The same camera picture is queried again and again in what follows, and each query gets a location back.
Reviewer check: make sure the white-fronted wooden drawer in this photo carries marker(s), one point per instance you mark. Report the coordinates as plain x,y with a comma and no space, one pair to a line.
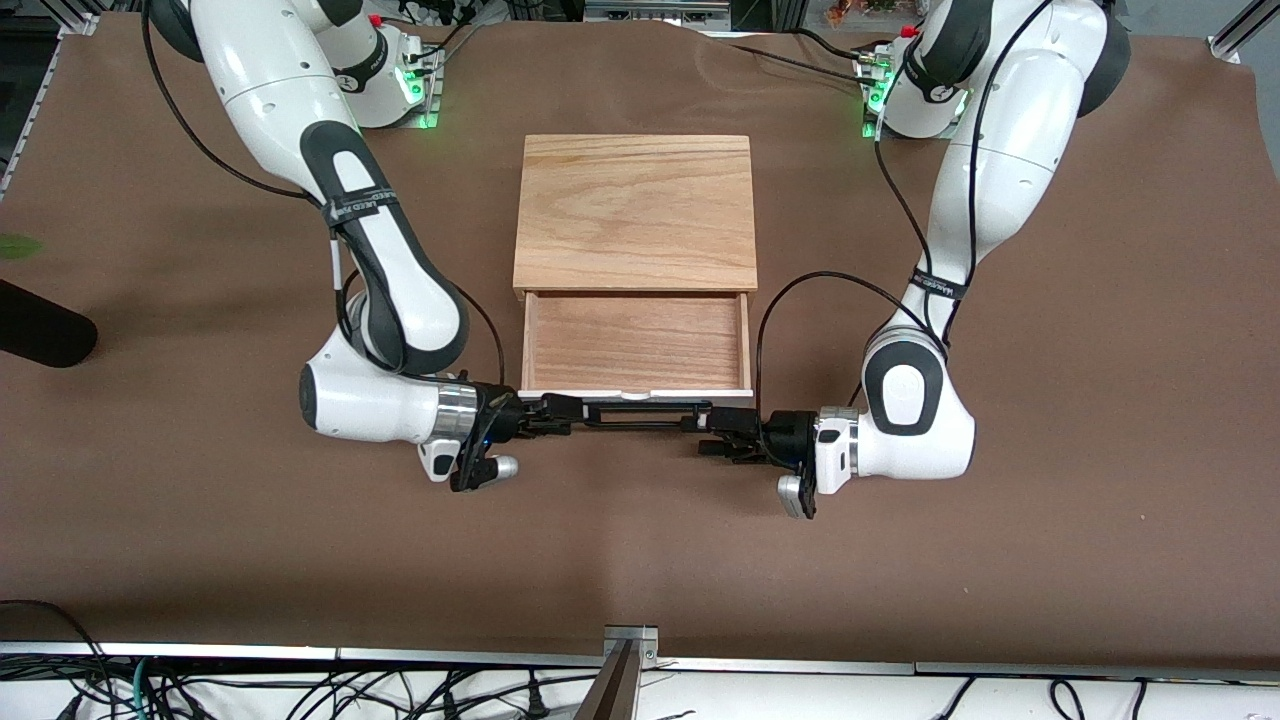
635,345

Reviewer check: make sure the aluminium table edge rail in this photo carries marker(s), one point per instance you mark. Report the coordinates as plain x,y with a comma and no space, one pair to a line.
200,651

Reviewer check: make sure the aluminium frame profile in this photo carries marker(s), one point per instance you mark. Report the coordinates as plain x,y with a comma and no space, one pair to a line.
655,10
35,110
1240,30

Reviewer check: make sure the black cylindrical object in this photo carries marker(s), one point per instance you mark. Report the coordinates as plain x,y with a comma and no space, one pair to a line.
45,325

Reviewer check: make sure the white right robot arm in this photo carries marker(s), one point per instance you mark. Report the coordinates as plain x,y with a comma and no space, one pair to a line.
370,405

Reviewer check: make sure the green leaf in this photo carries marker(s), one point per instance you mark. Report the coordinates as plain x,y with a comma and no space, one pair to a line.
18,247

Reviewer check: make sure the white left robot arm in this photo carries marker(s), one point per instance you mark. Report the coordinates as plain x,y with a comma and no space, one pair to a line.
920,440

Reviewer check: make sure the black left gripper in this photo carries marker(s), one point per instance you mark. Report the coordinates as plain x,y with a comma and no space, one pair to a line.
787,436

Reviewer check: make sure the metal table edge bracket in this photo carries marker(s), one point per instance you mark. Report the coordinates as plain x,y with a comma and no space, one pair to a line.
625,660

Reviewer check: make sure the wooden drawer cabinet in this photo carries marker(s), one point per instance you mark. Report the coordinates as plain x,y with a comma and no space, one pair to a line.
635,210

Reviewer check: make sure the brown table mat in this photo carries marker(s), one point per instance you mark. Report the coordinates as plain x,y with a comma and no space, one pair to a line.
300,560

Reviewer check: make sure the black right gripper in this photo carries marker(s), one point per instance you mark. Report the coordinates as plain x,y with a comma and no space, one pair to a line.
503,414

